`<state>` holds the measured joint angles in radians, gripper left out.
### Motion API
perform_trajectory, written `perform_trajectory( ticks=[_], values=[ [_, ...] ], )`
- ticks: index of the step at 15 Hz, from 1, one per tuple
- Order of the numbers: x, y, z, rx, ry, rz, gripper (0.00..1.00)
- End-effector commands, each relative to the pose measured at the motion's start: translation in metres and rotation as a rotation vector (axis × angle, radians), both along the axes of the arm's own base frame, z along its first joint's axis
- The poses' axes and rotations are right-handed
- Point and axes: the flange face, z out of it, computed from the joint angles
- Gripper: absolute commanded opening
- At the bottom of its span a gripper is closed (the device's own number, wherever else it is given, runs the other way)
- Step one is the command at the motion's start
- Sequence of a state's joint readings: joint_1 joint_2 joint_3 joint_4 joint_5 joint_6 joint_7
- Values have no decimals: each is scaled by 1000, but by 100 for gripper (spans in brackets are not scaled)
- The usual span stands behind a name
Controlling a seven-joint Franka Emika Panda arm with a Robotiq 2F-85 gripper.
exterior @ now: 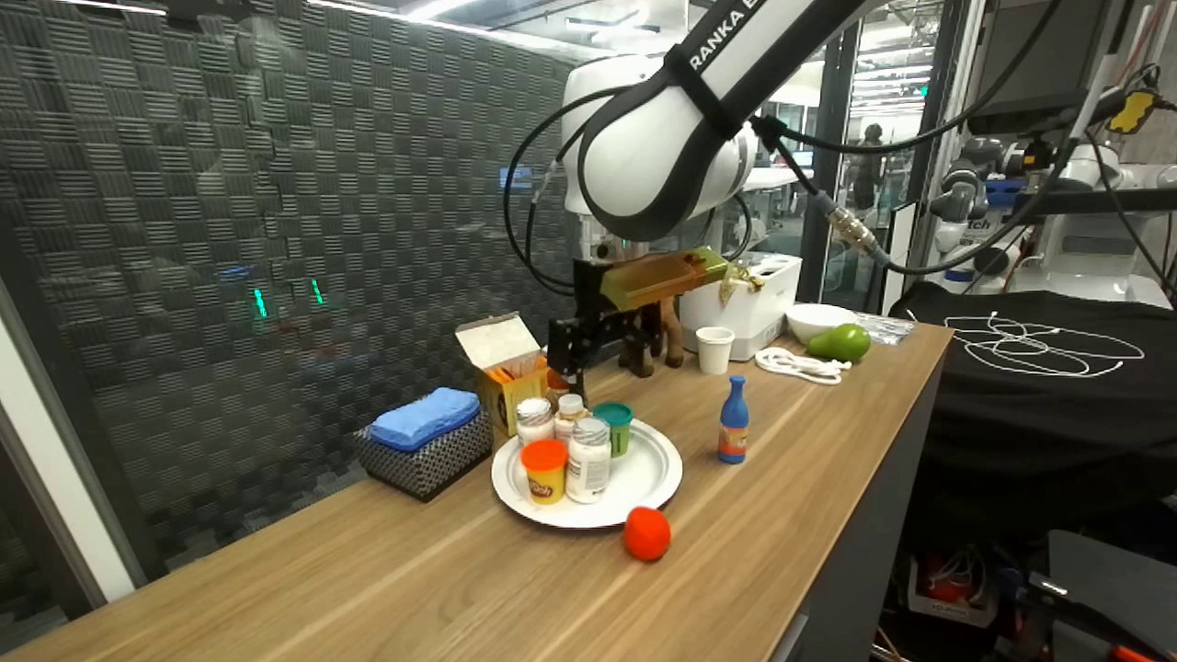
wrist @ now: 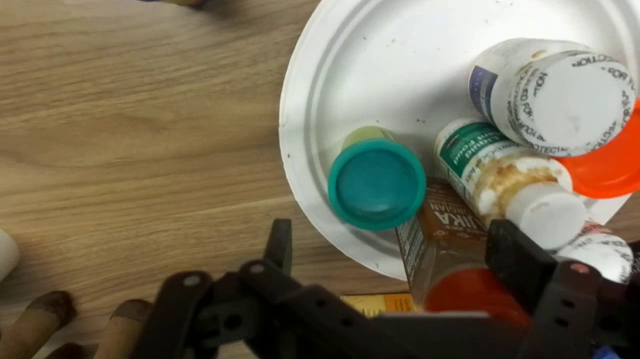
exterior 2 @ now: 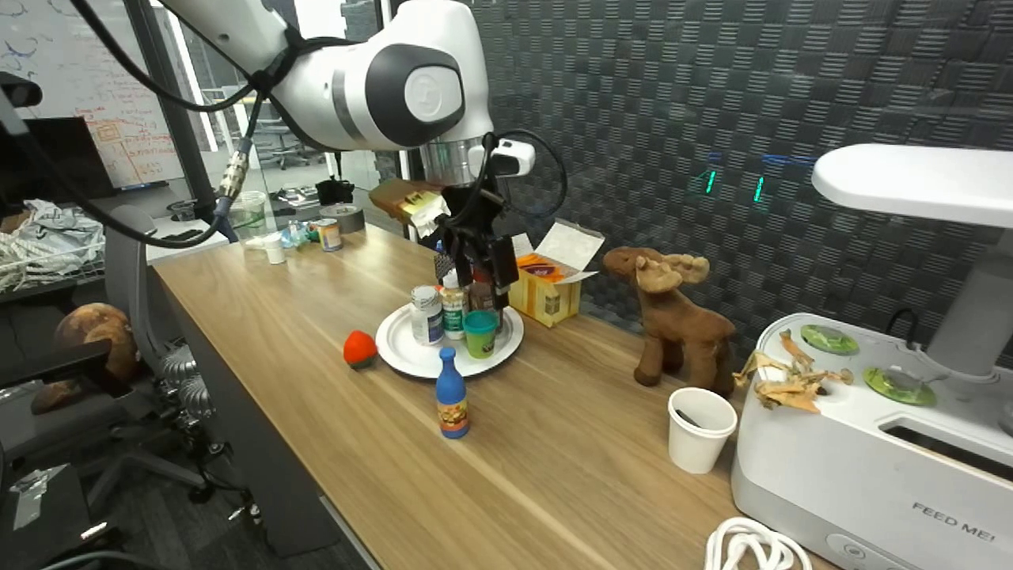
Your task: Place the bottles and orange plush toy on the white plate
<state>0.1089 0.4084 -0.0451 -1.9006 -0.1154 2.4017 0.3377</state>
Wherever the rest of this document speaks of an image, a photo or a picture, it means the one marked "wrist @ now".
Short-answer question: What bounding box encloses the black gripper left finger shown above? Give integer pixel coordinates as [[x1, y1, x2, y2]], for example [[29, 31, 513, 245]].
[[263, 217, 296, 274]]

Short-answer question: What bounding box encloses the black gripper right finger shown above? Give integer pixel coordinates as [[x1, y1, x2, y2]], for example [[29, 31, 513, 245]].
[[484, 219, 562, 316]]

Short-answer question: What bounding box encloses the small white pill bottle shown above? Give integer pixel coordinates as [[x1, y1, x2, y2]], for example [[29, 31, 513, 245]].
[[552, 225, 635, 284]]

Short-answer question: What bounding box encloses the brown spice bottle orange cap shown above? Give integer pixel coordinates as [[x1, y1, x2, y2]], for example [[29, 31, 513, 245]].
[[394, 181, 535, 328]]

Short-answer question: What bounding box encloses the white bottle green label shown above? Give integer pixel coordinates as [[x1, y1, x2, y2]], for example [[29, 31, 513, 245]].
[[431, 117, 590, 251]]

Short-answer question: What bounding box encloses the teal lid putty tub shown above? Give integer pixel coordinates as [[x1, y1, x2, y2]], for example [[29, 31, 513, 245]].
[[325, 125, 430, 233]]

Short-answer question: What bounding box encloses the large white pill bottle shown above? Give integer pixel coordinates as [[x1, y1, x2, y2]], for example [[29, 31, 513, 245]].
[[466, 35, 637, 159]]

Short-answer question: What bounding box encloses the white round plate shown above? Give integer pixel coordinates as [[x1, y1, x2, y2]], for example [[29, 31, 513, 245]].
[[278, 0, 640, 282]]

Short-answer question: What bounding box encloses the brown moose plush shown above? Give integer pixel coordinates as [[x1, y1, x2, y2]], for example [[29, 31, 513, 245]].
[[0, 288, 155, 359]]

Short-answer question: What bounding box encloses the white paper cup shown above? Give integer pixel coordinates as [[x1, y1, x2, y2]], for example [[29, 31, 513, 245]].
[[0, 227, 22, 282]]

